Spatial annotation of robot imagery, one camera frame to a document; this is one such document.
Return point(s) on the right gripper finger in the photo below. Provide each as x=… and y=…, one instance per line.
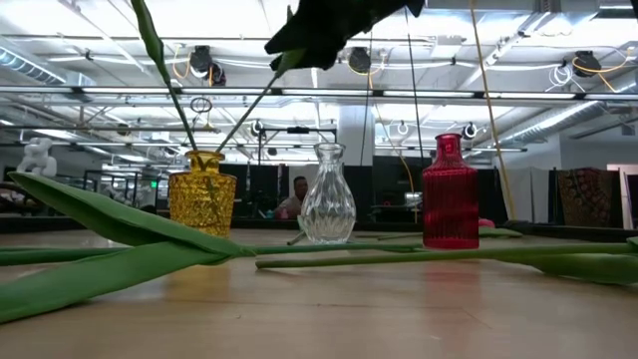
x=304, y=30
x=314, y=59

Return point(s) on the small black ceiling reel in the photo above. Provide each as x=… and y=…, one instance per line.
x=256, y=128
x=468, y=130

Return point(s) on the black divider panel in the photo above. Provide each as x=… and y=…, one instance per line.
x=389, y=184
x=249, y=189

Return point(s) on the clear glass vase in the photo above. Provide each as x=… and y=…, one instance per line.
x=328, y=209

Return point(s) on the patterned brown hanging rug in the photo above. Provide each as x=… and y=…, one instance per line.
x=588, y=197

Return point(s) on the black artificial tulip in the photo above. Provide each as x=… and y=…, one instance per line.
x=296, y=238
x=498, y=233
x=588, y=269

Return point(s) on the long ceiling light rail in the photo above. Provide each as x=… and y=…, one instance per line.
x=438, y=94

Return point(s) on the silver air duct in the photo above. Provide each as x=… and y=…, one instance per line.
x=25, y=65
x=548, y=122

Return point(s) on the white curtain panel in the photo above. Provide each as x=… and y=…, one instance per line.
x=526, y=194

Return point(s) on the red glass vase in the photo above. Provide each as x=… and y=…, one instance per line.
x=451, y=199

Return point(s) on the black gantry frame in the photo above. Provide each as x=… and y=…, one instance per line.
x=299, y=130

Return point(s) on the yellow glass vase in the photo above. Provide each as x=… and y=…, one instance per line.
x=202, y=199

